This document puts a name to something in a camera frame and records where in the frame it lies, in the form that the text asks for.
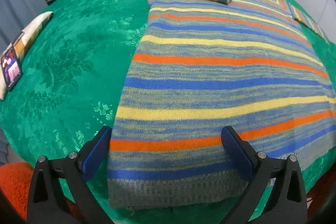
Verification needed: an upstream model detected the striped knit sweater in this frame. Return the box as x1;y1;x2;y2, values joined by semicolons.
108;0;335;208

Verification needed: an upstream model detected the orange fuzzy blanket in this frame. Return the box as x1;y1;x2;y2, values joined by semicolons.
1;162;82;223

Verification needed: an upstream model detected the patterned cream pillow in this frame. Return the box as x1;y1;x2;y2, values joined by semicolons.
1;11;54;101

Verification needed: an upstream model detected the black smartphone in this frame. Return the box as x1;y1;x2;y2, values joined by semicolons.
1;46;22;90

